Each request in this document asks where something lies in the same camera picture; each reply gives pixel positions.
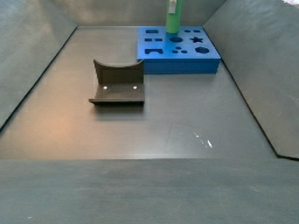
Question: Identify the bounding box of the green oval peg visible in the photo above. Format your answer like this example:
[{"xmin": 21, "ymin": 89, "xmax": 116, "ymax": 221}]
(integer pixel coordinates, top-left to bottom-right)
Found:
[{"xmin": 166, "ymin": 0, "xmax": 183, "ymax": 33}]

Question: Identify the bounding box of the black curved holder stand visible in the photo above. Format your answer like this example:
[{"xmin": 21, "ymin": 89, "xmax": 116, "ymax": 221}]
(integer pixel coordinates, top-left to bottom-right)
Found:
[{"xmin": 88, "ymin": 60, "xmax": 146, "ymax": 105}]

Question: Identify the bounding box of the blue shape sorter block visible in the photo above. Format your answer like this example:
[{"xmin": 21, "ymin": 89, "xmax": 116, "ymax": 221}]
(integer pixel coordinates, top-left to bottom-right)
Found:
[{"xmin": 136, "ymin": 26, "xmax": 220, "ymax": 74}]

